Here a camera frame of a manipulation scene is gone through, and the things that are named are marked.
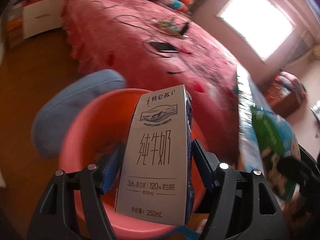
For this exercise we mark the dark wall bracket shelf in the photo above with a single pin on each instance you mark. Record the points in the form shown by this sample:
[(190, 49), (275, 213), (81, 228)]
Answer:
[(315, 113)]

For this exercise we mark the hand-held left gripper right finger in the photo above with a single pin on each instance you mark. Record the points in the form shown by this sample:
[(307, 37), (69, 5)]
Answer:
[(203, 165)]

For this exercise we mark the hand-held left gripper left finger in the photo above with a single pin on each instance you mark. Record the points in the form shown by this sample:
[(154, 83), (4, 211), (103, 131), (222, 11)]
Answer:
[(111, 172)]

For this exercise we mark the dark blue white milk carton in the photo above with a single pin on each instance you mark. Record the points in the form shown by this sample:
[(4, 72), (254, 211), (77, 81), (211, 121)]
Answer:
[(152, 155)]

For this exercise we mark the bed with pink bedspread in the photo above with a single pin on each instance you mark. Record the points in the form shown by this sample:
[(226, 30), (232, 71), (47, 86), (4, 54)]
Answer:
[(105, 50)]

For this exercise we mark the bright window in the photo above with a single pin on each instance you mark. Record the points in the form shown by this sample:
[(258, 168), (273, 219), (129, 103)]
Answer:
[(255, 20)]

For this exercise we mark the white cabinet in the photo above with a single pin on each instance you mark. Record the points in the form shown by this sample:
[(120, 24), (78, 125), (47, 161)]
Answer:
[(42, 17)]

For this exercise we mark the grey window curtain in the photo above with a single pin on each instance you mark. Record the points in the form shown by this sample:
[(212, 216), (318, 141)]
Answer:
[(303, 43)]

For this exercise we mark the brown wooden cabinet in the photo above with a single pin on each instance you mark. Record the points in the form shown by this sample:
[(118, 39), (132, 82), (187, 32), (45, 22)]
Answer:
[(282, 102)]

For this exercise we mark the folded blankets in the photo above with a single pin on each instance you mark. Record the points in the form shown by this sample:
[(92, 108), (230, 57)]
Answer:
[(292, 80)]

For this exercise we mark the pink plastic basin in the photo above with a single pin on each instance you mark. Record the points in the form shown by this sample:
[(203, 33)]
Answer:
[(100, 125)]

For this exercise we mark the blue cartoon snack bag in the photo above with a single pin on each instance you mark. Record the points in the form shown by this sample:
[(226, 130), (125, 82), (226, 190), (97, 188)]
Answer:
[(270, 135)]

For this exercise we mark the black charger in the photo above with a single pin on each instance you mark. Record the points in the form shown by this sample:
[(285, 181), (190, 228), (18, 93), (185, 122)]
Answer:
[(185, 28)]

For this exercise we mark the orange grey box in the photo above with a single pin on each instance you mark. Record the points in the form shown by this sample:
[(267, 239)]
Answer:
[(13, 25)]

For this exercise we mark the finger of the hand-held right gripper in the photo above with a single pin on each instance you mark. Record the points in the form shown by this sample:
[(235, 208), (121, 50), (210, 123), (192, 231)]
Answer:
[(287, 165)]

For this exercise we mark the black phone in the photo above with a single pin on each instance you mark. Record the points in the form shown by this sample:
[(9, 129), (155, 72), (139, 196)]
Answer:
[(163, 46)]

